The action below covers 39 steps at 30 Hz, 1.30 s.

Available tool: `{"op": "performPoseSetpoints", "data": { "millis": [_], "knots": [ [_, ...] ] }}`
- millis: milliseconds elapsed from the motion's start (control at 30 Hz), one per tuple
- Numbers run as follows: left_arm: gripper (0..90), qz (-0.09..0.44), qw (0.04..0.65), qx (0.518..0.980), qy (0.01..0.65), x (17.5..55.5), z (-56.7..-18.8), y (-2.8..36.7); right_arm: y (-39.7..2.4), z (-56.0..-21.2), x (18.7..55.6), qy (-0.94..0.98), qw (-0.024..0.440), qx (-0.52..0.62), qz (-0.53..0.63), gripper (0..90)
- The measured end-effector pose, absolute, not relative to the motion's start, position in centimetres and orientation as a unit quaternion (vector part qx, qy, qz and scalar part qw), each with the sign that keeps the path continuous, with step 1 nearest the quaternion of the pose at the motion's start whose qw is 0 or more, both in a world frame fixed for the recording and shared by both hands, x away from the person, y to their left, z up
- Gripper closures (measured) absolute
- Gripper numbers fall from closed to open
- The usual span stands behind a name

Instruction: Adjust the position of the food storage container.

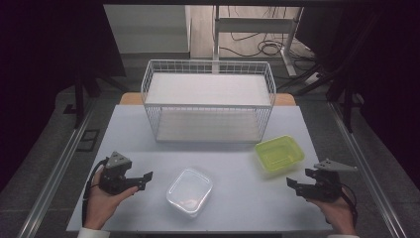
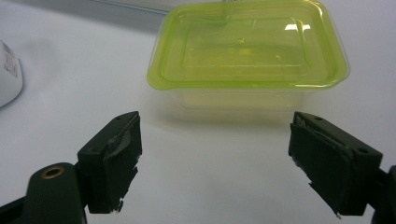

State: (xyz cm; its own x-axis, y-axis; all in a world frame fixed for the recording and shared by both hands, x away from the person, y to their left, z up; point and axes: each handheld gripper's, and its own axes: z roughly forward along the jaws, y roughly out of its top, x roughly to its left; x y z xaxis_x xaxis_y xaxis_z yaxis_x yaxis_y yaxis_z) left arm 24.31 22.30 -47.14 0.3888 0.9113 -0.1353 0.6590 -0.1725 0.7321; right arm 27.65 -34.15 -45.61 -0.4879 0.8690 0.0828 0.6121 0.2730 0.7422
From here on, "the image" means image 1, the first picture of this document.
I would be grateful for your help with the white metal desk frame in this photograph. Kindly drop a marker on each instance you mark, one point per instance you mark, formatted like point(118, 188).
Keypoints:
point(254, 25)

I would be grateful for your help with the dark curtain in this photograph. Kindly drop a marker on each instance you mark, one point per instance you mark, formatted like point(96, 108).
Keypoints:
point(39, 66)
point(389, 66)

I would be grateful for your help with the green plastic food container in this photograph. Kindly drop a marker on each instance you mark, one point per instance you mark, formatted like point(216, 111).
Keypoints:
point(280, 153)

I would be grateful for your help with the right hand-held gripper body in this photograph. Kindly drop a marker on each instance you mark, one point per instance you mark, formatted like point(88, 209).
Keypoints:
point(325, 188)

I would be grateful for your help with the person's left hand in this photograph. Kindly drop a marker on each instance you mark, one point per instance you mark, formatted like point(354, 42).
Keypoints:
point(102, 205)

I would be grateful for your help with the person's left white sleeve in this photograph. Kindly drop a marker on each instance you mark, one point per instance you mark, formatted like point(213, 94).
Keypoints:
point(94, 233)

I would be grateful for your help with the metal floor rail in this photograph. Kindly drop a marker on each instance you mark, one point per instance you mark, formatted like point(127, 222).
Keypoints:
point(56, 168)
point(366, 172)

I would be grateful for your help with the black metal stand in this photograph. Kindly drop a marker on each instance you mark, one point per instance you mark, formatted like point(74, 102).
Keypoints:
point(346, 99)
point(79, 99)

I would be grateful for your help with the wooden table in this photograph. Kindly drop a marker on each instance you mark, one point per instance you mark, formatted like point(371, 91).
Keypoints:
point(130, 99)

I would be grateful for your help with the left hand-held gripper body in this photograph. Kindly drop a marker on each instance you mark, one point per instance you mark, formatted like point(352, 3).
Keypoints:
point(114, 180)

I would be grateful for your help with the white cabinet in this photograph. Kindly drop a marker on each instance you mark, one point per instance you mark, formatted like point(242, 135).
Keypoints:
point(148, 29)

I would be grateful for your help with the person's right hand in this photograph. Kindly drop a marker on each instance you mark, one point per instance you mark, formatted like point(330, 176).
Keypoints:
point(338, 214)

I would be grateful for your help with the black floor bracket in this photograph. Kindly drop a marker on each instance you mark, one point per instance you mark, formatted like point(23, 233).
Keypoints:
point(88, 140)

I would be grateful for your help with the white power strip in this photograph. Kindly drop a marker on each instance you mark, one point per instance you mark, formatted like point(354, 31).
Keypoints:
point(313, 78)

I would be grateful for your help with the clear plastic food container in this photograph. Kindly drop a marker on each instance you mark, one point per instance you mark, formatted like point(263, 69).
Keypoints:
point(189, 193)

